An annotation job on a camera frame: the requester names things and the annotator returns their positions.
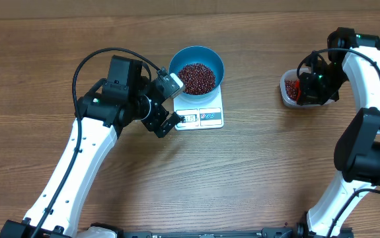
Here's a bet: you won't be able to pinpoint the clear plastic food container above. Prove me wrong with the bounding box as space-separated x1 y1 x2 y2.
280 69 320 108

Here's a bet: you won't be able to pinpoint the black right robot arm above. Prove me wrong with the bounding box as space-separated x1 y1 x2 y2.
295 27 380 237

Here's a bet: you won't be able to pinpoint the teal plastic bowl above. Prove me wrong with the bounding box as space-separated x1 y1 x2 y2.
169 46 225 90

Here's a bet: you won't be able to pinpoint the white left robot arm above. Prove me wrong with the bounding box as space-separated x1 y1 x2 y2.
0 56 184 238

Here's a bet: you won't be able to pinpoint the orange scoop with blue handle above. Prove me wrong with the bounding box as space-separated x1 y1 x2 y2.
293 80 301 102

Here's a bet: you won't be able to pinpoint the red beans in bowl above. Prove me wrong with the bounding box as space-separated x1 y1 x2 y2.
178 63 216 95

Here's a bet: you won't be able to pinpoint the red adzuki beans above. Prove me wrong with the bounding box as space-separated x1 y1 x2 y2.
284 80 296 100

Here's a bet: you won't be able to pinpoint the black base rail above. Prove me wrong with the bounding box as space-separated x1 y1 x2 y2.
77 217 354 238

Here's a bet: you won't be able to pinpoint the white digital kitchen scale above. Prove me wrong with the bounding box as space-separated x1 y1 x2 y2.
173 86 225 131

